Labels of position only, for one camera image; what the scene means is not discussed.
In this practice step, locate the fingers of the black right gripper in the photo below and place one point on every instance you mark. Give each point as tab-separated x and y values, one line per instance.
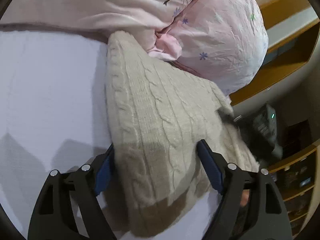
226	116

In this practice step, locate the pink floral pillow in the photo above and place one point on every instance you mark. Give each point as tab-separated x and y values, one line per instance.
224	41

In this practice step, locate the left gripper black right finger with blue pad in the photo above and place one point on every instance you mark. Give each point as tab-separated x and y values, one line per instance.
264	217

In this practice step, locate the wooden headboard shelf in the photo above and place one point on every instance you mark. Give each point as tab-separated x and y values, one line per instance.
293	52

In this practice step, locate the beige cable-knit sweater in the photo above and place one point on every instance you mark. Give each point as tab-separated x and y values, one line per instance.
157	114

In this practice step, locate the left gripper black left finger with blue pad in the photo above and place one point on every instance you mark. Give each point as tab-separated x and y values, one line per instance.
53	218

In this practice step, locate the person's right hand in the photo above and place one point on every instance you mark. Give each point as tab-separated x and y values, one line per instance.
244	198

